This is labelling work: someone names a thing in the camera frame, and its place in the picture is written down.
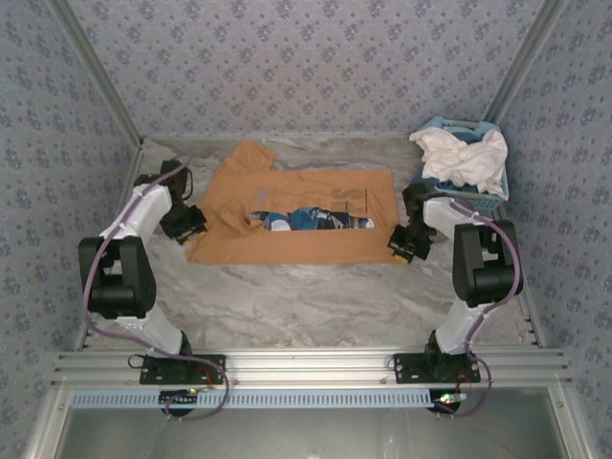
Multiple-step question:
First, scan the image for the orange printed t-shirt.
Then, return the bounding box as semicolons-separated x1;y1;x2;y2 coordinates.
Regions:
185;138;401;266

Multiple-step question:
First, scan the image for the dark teal t-shirt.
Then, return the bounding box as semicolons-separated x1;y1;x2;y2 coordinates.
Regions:
432;177;481;196

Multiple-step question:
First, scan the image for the light blue plastic basket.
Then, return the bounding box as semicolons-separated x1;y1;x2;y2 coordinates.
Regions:
410;117;511;203

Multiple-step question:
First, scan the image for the white t-shirt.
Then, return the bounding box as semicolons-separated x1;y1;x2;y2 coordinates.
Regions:
409;127;509;196

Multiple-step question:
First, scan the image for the small black controller board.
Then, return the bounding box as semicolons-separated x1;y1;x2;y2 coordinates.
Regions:
159;388;201;418
431;388;469;416

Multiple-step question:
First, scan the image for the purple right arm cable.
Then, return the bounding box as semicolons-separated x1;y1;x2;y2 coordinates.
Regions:
437;198;526;420

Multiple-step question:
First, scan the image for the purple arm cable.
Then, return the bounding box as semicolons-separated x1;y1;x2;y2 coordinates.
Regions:
437;198;526;420
83;155;230;423

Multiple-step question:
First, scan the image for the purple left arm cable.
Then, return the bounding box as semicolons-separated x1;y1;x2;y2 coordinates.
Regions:
83;155;230;423

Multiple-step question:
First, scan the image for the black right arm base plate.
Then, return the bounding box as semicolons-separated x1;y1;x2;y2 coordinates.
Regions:
392;352;481;383

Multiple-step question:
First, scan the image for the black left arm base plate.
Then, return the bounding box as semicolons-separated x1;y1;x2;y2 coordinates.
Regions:
138;354;227;385

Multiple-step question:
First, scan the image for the aluminium frame cross rail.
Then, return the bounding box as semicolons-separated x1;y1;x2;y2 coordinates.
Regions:
51;348;573;389

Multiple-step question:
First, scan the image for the aluminium frame post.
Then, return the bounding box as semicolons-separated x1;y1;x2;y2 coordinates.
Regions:
484;0;571;126
47;0;145;147

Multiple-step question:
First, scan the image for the light blue slotted cable duct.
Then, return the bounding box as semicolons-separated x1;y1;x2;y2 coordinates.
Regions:
70;388;435;410

